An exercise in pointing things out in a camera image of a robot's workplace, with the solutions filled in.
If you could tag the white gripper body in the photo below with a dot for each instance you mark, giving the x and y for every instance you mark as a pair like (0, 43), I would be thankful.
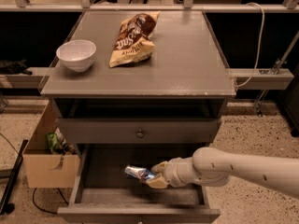
(171, 172)

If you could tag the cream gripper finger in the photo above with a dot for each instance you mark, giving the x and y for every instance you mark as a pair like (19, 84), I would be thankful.
(159, 168)
(157, 182)

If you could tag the redbull can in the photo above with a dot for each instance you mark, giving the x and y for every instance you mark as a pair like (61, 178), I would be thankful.
(143, 174)

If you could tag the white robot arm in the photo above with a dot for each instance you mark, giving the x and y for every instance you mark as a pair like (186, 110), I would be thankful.
(212, 167)

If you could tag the round metal drawer knob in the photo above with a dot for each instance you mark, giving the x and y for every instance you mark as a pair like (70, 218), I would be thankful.
(140, 134)

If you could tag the closed grey top drawer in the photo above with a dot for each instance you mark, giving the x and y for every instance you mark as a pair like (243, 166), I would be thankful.
(123, 131)

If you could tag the open grey middle drawer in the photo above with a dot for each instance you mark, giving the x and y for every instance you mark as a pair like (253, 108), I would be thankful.
(103, 193)

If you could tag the grey drawer cabinet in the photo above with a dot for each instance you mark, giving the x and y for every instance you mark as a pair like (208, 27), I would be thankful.
(185, 77)

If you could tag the green snack packet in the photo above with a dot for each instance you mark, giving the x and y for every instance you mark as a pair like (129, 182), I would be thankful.
(53, 142)

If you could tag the cardboard box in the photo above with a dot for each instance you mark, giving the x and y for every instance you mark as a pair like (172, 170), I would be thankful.
(43, 168)

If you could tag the brown yellow chip bag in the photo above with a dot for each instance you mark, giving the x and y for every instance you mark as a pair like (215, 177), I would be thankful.
(134, 43)

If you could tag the white bowl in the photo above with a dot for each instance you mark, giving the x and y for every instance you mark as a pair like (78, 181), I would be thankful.
(77, 55)

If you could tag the black flat bar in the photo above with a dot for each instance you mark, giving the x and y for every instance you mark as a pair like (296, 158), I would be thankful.
(11, 176)

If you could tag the black cloth object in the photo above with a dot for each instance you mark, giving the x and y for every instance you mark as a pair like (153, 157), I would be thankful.
(14, 67)

